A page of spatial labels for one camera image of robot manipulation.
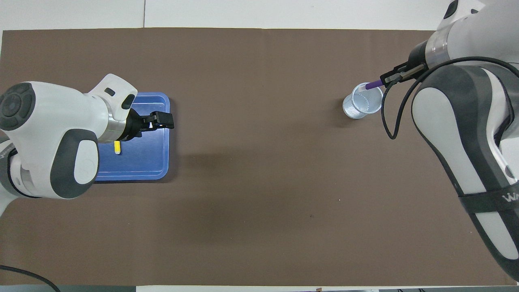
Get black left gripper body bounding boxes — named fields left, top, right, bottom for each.
left=121, top=108, right=146, bottom=142

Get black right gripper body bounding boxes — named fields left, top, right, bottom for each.
left=408, top=41, right=429, bottom=69

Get blue plastic tray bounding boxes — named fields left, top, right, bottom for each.
left=93, top=92, right=170, bottom=182

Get translucent plastic cup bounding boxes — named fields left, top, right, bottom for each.
left=343, top=82, right=384, bottom=120

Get brown table mat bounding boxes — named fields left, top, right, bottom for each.
left=0, top=28, right=515, bottom=287

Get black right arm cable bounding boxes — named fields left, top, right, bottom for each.
left=381, top=56, right=519, bottom=140

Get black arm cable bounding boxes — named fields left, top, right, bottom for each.
left=0, top=265, right=61, bottom=292
left=381, top=56, right=519, bottom=140

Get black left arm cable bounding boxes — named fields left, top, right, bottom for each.
left=0, top=265, right=61, bottom=292

